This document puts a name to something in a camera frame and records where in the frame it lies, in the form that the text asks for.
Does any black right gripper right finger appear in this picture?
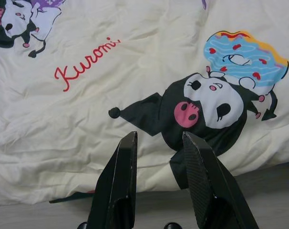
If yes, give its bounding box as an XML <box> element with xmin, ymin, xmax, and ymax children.
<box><xmin>182</xmin><ymin>131</ymin><xmax>260</xmax><ymax>229</ymax></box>

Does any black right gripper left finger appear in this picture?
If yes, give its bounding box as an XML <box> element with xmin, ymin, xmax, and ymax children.
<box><xmin>87</xmin><ymin>130</ymin><xmax>138</xmax><ymax>229</ymax></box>

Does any white cartoon print blanket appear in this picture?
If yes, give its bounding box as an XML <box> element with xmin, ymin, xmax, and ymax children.
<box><xmin>0</xmin><ymin>0</ymin><xmax>289</xmax><ymax>207</ymax></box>

